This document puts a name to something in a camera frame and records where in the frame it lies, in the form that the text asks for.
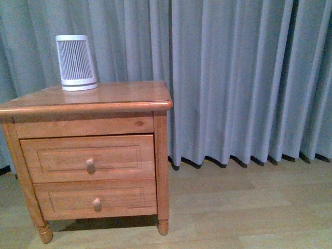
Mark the lower drawer wooden knob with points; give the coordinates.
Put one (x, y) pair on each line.
(97, 204)

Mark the grey pleated curtain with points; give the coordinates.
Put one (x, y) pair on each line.
(248, 79)

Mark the upper drawer wooden knob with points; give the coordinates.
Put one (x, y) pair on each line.
(90, 166)

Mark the white ribbed air purifier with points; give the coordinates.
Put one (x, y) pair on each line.
(75, 62)

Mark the drawer wooden knob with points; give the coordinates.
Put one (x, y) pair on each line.
(90, 166)
(97, 204)

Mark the wooden nightstand cabinet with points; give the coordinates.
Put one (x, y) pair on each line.
(111, 109)

